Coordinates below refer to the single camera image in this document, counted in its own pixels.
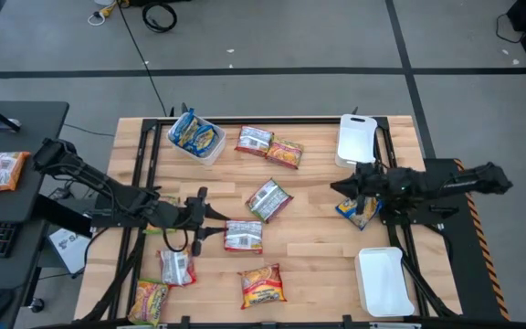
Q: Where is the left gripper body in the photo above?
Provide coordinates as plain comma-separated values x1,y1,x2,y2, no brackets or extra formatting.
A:
174,186,209,257

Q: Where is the black hazard striped platform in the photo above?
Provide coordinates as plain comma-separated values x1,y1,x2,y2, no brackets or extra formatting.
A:
422,157,511,322

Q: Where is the black office desk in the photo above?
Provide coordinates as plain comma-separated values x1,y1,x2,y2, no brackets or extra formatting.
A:
0,101,70,329

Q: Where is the white and yellow cable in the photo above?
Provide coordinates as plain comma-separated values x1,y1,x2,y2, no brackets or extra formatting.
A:
87,0,119,27

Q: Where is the red beef noodle pack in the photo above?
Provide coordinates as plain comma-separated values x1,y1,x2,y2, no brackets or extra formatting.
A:
237,263,289,311
156,249,197,288
234,125,275,158
223,218,265,255

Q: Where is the orange noodle pack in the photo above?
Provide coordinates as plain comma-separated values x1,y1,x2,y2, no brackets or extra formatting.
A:
0,151,32,193

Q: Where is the white printed box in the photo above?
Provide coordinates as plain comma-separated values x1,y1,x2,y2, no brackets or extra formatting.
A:
47,227,92,274

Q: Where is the yellow packet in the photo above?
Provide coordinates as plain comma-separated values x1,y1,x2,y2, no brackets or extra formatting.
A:
127,279,171,327

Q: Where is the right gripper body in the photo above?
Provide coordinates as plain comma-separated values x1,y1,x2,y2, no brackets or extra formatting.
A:
353,162,386,217

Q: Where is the coiled black cable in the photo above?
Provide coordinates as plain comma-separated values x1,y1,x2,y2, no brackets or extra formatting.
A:
142,2,178,34

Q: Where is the blue soy sauce noodle pack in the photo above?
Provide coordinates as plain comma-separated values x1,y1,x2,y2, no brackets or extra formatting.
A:
181,117,204,148
171,108,196,143
334,196,382,232
192,123,221,158

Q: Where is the black power strip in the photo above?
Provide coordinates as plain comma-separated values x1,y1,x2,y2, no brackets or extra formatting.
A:
47,186,70,202

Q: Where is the long black floor cable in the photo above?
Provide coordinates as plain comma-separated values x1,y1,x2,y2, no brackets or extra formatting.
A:
116,0,169,118

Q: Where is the white plastic bin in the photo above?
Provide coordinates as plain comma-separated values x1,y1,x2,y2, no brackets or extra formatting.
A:
166,112,226,166
353,246,417,319
334,113,379,170

